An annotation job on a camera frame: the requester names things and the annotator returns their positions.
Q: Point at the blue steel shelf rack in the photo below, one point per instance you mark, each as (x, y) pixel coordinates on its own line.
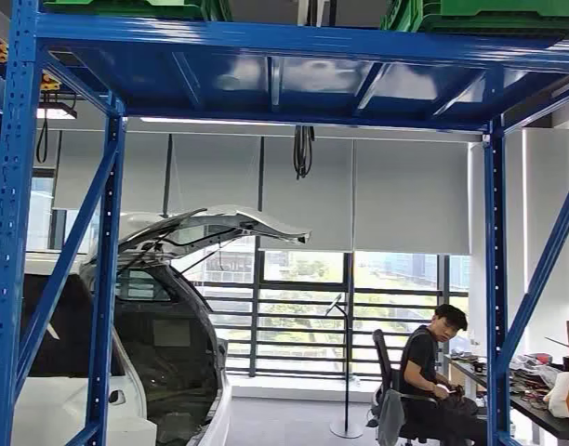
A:
(266, 37)

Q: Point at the grey roller blind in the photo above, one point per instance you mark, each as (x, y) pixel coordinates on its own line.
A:
(410, 197)
(210, 172)
(307, 197)

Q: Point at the white car tailgate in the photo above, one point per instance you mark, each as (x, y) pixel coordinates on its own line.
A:
(247, 224)

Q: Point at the window with black railing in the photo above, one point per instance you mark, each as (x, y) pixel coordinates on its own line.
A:
(307, 268)

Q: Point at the long ceiling light strip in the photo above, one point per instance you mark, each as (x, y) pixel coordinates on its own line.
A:
(219, 121)

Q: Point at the black office chair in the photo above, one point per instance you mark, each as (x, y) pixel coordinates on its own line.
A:
(382, 357)

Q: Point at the person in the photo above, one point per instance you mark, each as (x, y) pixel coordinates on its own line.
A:
(419, 354)

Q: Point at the black floor stand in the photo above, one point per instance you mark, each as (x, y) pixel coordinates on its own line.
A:
(346, 431)

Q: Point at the grey jacket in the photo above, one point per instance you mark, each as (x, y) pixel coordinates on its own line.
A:
(390, 418)

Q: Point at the green plastic crate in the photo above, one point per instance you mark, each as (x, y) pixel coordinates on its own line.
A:
(498, 21)

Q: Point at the white car body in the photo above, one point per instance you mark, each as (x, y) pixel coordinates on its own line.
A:
(47, 406)

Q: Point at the clear plastic bag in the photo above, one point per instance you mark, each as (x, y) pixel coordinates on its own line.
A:
(540, 374)

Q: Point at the black work desk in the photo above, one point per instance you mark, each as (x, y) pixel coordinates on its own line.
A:
(531, 411)

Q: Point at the white yellow plastic bag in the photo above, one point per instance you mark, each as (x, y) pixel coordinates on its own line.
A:
(561, 394)

